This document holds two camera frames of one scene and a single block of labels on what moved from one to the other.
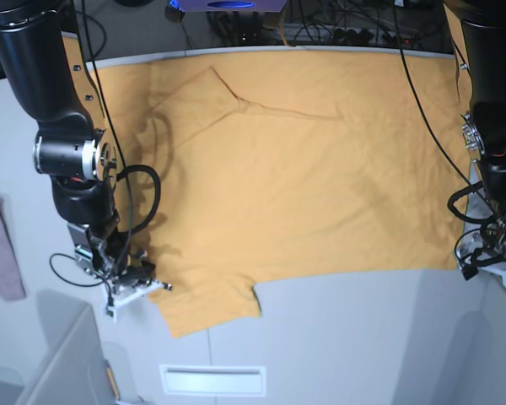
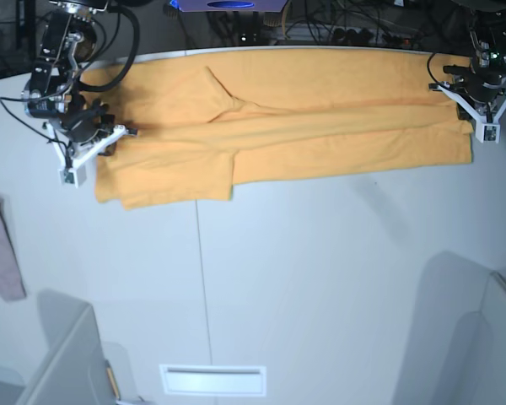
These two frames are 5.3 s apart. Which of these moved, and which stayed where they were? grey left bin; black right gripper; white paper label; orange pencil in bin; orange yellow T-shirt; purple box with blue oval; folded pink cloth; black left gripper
Moved: black left gripper; black right gripper; orange yellow T-shirt
Stayed: folded pink cloth; purple box with blue oval; orange pencil in bin; grey left bin; white paper label
